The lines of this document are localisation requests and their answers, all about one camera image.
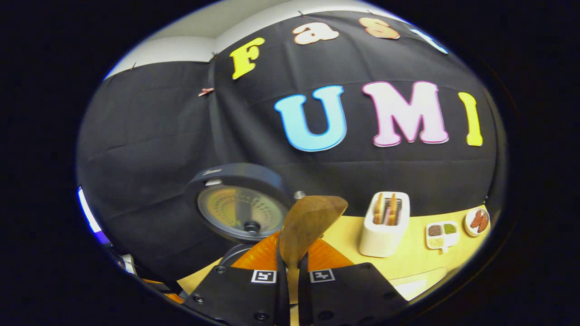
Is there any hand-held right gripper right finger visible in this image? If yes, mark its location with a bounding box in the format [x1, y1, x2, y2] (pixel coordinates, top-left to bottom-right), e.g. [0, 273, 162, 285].
[297, 239, 408, 326]

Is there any wooden spoon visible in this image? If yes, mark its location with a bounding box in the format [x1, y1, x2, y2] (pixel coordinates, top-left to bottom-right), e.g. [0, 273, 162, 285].
[279, 195, 348, 304]

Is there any dark blue silver rice cooker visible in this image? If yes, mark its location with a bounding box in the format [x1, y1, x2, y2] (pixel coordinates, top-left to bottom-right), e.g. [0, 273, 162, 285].
[184, 163, 300, 270]

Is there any white round plate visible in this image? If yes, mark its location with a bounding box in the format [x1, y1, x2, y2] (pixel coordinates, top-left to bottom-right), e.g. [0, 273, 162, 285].
[464, 208, 491, 237]

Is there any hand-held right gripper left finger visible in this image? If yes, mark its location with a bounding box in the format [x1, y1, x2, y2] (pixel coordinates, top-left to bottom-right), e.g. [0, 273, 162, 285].
[181, 231, 290, 326]

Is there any white divided dish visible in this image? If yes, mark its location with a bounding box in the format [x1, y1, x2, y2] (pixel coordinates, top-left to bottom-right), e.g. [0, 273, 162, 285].
[425, 221, 460, 253]

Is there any white toaster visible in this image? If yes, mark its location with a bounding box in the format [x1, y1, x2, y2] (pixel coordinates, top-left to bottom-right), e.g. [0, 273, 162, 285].
[359, 191, 411, 258]

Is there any clear plastic container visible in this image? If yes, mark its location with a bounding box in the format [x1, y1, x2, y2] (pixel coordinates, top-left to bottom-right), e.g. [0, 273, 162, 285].
[390, 266, 449, 302]

